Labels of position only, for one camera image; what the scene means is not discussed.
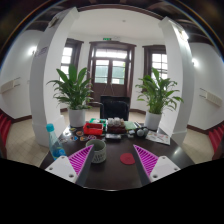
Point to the tray of small jars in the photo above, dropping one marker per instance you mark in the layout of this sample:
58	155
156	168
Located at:
115	124

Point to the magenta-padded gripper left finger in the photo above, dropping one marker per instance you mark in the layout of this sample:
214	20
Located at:
74	163

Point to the green book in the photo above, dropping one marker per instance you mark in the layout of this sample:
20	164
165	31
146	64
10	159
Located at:
130	125

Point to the red plastic box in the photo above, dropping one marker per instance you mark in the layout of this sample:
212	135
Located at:
93	128

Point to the clear blue-capped water bottle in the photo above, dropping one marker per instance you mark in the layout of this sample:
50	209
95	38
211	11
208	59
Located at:
55	143

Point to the green exit sign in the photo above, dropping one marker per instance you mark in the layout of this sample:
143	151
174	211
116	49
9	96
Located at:
107	39

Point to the white paper sheet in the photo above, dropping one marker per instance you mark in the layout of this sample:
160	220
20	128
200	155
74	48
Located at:
158	137

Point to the black office chair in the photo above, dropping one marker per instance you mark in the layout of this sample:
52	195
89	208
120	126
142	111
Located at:
114	108

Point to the dark wooden double door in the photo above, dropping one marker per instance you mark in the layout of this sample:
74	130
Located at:
110	71

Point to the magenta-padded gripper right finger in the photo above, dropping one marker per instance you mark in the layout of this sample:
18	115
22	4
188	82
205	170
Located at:
150	163

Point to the green plant in white pot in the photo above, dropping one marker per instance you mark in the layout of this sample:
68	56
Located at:
73	96
156	100

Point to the flat round red coaster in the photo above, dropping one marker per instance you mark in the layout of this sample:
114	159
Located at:
127	158

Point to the black flat device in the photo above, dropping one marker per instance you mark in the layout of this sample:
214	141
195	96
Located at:
113	136

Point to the grey-green ceramic mug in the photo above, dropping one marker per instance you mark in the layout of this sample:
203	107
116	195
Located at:
97	150

